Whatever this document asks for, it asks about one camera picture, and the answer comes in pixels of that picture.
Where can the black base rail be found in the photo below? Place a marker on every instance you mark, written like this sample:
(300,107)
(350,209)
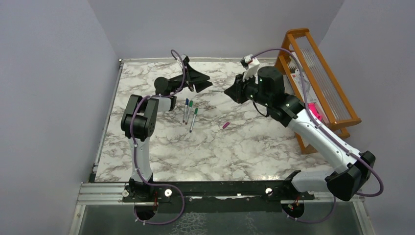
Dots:
(213,196)

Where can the silver pen red tip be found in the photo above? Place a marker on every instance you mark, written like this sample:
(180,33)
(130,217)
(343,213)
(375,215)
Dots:
(189,110)

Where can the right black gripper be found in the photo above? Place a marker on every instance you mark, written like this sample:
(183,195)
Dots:
(243,89)

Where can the white package in rack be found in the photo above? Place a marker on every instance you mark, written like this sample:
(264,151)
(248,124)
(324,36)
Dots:
(300,78)

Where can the silver pen green tip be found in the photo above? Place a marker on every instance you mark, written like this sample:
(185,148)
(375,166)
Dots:
(192,123)

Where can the orange wooden rack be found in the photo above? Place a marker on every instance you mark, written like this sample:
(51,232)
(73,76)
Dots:
(338,112)

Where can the pink item in rack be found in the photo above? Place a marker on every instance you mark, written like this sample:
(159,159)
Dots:
(316,110)

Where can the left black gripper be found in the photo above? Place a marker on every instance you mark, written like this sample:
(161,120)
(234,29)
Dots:
(187,77)

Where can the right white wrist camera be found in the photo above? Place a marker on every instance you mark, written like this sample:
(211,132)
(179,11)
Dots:
(251,65)

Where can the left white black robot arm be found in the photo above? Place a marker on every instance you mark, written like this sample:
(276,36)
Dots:
(140,115)

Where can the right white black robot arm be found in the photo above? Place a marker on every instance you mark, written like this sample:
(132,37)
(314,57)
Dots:
(351,167)

